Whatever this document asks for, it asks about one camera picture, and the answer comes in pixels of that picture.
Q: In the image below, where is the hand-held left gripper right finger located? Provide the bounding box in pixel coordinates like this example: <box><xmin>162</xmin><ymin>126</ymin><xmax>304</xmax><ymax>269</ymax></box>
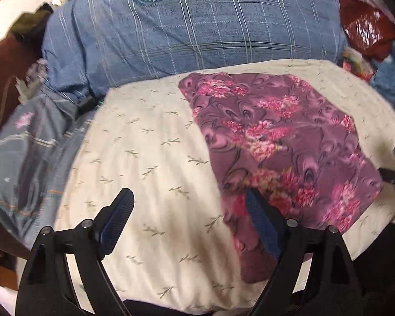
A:
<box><xmin>245</xmin><ymin>189</ymin><xmax>364</xmax><ymax>316</ymax></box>

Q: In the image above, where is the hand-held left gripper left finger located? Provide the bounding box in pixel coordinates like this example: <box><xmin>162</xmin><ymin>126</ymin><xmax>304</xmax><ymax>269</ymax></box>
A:
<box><xmin>15</xmin><ymin>187</ymin><xmax>135</xmax><ymax>316</ymax></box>

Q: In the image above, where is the purple floral top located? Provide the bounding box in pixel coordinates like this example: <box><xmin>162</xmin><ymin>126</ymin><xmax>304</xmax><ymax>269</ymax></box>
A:
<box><xmin>178</xmin><ymin>72</ymin><xmax>384</xmax><ymax>285</ymax></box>

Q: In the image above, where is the cream leaf-print blanket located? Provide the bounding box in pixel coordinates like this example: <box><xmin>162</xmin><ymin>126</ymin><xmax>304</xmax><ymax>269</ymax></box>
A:
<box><xmin>54</xmin><ymin>58</ymin><xmax>395</xmax><ymax>315</ymax></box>

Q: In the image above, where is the blue denim cloth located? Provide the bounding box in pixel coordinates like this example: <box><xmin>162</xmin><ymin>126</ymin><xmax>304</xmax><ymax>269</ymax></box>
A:
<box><xmin>370</xmin><ymin>36</ymin><xmax>395</xmax><ymax>119</ymax></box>

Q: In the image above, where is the colourful snack packet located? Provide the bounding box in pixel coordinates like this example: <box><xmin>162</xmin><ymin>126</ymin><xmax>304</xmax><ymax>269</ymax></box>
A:
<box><xmin>340</xmin><ymin>47</ymin><xmax>377</xmax><ymax>81</ymax></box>

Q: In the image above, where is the grey-blue flowered bed sheet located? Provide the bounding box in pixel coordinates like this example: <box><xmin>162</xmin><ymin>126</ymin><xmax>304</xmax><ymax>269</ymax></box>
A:
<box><xmin>0</xmin><ymin>90</ymin><xmax>99</xmax><ymax>251</ymax></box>

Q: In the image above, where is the red plastic bag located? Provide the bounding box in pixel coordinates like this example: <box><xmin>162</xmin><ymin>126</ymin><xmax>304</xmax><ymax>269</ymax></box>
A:
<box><xmin>338</xmin><ymin>0</ymin><xmax>395</xmax><ymax>61</ymax></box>

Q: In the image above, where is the white charger plug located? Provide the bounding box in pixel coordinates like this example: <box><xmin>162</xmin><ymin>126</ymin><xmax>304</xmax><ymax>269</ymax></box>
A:
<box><xmin>15</xmin><ymin>77</ymin><xmax>32</xmax><ymax>104</ymax></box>

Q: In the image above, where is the blue plaid pillow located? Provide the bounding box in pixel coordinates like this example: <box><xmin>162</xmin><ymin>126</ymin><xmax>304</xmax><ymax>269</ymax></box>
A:
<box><xmin>41</xmin><ymin>0</ymin><xmax>353</xmax><ymax>104</ymax></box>

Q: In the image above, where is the olive cloth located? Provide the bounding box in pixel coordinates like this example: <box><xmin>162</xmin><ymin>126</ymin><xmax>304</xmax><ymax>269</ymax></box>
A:
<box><xmin>10</xmin><ymin>3</ymin><xmax>55</xmax><ymax>42</ymax></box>

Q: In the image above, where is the white charger cable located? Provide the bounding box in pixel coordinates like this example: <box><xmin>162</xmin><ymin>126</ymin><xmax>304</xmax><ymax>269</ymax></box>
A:
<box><xmin>0</xmin><ymin>76</ymin><xmax>18</xmax><ymax>132</ymax></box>

